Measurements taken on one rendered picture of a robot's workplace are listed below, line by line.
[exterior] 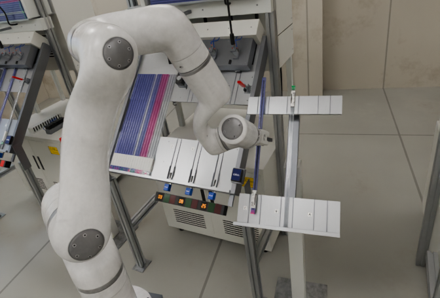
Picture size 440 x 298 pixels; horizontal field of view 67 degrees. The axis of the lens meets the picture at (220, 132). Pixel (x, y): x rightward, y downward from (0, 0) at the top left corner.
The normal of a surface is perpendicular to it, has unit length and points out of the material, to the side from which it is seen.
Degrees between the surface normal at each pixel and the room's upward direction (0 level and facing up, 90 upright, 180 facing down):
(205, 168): 43
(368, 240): 0
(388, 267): 0
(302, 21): 90
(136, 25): 84
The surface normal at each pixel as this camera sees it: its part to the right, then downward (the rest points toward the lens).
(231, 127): -0.34, -0.13
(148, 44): -0.18, 0.76
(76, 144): -0.05, 0.21
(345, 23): -0.28, 0.48
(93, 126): 0.49, 0.30
